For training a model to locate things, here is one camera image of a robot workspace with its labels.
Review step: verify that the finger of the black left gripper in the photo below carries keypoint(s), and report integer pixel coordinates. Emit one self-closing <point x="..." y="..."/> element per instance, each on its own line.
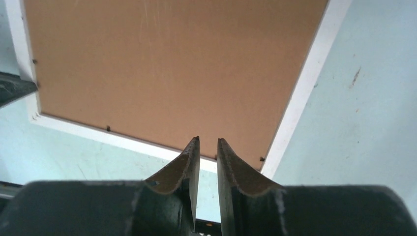
<point x="12" y="88"/>

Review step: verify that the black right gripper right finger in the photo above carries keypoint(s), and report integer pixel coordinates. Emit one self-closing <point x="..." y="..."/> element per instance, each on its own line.
<point x="254" y="205"/>

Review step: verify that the brown backing board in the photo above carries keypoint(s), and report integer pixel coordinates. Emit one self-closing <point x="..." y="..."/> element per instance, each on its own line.
<point x="166" y="71"/>

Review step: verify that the white picture frame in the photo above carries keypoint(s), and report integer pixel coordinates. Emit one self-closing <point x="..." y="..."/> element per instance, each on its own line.
<point x="327" y="31"/>

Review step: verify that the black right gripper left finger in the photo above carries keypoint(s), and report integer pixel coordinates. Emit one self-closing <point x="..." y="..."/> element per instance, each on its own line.
<point x="163" y="204"/>

